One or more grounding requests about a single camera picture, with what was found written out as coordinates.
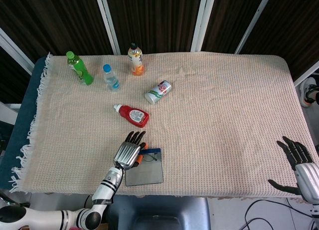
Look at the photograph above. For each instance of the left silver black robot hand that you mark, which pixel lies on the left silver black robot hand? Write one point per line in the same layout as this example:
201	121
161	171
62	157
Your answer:
127	154

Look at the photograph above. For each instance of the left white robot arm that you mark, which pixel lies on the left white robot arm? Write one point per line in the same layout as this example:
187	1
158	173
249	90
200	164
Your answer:
104	190

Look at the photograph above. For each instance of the blue glasses case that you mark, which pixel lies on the blue glasses case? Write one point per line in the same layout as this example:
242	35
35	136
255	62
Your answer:
144	173

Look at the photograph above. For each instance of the clear water bottle blue cap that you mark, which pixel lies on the clear water bottle blue cap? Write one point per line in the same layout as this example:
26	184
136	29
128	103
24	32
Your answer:
112	80

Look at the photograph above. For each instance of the white drink can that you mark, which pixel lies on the white drink can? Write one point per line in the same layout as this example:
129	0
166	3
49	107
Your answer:
158	91

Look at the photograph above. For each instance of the dark folding screen white frame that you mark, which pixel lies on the dark folding screen white frame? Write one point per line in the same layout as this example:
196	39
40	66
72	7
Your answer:
162	15

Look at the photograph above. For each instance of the orange juice bottle black cap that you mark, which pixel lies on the orange juice bottle black cap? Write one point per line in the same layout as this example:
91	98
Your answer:
136	61

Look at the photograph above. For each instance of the red ketchup bottle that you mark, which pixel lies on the red ketchup bottle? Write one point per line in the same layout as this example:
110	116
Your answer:
133	115

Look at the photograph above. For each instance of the beige waffle weave tablecloth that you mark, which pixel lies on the beige waffle weave tablecloth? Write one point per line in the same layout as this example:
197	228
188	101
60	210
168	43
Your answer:
211	115

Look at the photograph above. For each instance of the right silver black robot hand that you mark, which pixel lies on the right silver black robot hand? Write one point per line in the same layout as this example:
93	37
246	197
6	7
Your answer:
307	180

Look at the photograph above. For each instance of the green drink bottle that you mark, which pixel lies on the green drink bottle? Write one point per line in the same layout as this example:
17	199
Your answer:
81	69

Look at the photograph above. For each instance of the white sneaker orange trim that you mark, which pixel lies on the white sneaker orange trim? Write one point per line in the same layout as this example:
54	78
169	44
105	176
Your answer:
307	92

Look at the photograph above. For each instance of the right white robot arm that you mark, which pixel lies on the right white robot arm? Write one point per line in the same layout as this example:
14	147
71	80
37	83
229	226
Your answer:
315	215

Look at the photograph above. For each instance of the thin metal-frame eyeglasses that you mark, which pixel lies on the thin metal-frame eyeglasses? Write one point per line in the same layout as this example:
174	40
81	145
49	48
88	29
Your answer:
149	160

